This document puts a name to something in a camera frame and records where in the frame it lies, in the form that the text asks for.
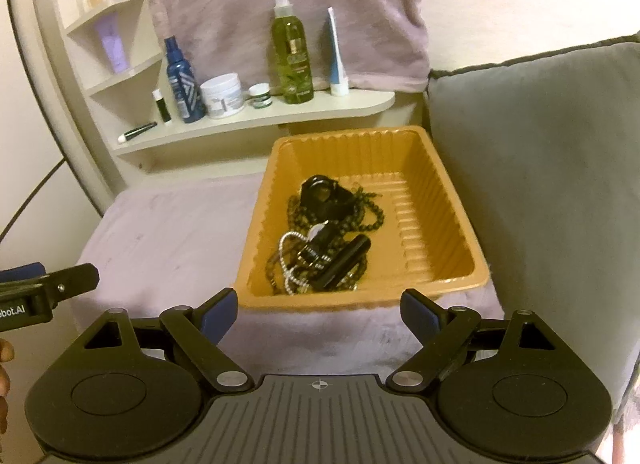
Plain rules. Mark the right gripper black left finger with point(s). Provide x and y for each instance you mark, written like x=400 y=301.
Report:
x=196 y=332

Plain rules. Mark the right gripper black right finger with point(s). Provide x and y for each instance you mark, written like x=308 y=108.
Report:
x=442 y=333

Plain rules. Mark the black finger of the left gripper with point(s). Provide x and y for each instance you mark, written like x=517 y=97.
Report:
x=25 y=272
x=61 y=284

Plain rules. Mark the orange plastic tray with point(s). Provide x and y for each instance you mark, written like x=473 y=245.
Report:
x=406 y=204

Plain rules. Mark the person's hand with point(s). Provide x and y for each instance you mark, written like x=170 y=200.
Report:
x=6 y=355

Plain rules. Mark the dark green pencil tube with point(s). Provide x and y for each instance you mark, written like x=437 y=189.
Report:
x=135 y=132

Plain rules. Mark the grey cushion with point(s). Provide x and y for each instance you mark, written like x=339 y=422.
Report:
x=544 y=153

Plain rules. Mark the small black white bottle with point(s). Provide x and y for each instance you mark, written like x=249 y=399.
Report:
x=162 y=108

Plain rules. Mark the blue spray bottle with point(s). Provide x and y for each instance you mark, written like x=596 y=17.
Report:
x=183 y=84

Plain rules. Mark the white cream jar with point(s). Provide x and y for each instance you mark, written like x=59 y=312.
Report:
x=223 y=95

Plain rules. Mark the small green white jar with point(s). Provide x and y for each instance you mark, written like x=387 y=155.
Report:
x=260 y=95

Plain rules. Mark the purple tube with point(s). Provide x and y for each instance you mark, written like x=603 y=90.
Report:
x=107 y=28

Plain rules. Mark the cream corner shelf unit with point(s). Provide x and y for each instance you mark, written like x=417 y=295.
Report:
x=88 y=105

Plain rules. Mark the blue white tube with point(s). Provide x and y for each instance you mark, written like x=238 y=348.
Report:
x=339 y=83

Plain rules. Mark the green olive spray bottle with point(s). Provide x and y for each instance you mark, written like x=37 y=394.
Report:
x=292 y=57

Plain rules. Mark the mauve fleece towel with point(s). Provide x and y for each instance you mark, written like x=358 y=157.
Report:
x=382 y=43

